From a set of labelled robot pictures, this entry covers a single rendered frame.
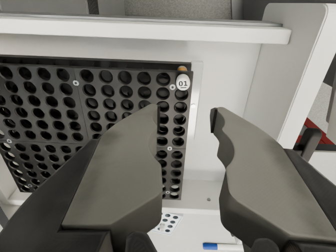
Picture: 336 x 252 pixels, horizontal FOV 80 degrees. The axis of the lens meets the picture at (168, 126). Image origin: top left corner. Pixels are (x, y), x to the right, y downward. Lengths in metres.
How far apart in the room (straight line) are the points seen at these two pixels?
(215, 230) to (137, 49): 0.51
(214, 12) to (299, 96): 0.93
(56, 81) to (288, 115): 0.21
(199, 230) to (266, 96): 0.46
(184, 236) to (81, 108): 0.50
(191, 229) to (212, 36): 0.52
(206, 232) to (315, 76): 0.52
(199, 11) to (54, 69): 0.93
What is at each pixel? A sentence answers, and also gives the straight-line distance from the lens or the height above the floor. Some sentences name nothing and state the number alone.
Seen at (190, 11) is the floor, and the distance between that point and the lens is 1.09.
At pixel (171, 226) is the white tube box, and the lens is 0.55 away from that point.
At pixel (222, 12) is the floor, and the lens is 1.11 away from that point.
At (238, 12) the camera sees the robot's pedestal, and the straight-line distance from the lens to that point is 1.11.
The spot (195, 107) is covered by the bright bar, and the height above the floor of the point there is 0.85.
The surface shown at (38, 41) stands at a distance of 0.30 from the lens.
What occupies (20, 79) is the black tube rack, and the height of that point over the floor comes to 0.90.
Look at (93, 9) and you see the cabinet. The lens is 0.64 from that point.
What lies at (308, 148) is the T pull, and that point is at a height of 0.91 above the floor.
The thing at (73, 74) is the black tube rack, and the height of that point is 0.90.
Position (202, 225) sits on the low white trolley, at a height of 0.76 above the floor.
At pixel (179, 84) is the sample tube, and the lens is 0.18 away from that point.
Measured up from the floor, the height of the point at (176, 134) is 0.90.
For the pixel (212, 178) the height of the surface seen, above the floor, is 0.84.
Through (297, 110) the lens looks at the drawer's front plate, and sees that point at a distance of 0.20.
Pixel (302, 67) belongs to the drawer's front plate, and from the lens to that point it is 0.19.
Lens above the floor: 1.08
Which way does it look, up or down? 58 degrees down
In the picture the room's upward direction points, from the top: 176 degrees counter-clockwise
